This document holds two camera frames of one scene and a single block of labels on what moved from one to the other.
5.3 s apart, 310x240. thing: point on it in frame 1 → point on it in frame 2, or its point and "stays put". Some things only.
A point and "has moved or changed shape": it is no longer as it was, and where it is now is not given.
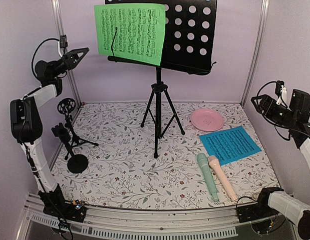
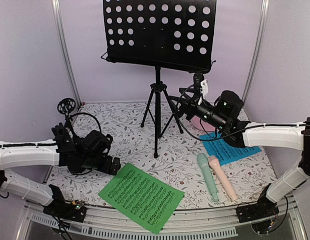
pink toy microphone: x=215 y=162 stays put
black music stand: x=190 y=26 stays put
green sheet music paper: x=140 y=36 → x=147 y=199
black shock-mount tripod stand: x=66 y=106 stays put
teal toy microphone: x=203 y=159 stays put
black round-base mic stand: x=77 y=163 has moved or changed shape
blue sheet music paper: x=230 y=145 stays put
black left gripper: x=70 y=56 → x=113 y=171
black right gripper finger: x=257 y=102 → x=183 y=101
